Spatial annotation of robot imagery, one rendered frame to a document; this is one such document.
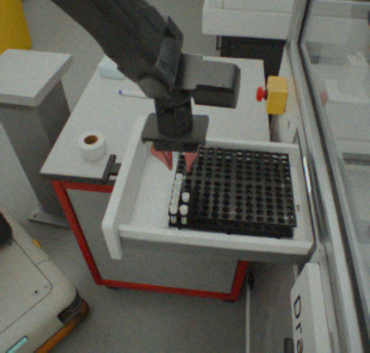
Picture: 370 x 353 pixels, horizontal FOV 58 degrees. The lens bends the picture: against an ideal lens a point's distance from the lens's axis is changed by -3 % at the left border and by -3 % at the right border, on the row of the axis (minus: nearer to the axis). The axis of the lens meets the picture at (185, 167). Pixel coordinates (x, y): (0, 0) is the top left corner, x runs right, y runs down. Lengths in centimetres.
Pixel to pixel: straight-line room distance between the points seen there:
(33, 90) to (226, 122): 64
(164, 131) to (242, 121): 50
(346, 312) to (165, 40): 38
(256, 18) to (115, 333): 129
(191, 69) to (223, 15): 88
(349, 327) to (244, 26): 110
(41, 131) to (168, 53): 98
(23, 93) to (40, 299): 68
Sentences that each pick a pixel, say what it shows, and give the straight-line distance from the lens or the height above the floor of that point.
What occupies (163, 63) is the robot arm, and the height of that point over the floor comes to 119.
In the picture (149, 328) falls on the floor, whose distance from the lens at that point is 147.
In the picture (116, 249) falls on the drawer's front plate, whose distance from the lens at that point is 62.
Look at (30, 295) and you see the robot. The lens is 131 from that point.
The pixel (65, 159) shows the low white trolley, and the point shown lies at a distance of 94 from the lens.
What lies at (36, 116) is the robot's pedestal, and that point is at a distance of 132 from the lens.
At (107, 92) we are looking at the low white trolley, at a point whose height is 76.
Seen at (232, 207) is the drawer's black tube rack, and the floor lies 90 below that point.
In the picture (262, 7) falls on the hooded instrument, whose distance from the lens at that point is 133.
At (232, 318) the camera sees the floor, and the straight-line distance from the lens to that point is 149.
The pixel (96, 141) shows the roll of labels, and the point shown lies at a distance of 91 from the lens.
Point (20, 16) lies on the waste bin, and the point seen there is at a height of 29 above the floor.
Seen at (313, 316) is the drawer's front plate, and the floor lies 93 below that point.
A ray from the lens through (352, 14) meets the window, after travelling 59.
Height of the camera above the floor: 139
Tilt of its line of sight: 47 degrees down
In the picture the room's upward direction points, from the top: straight up
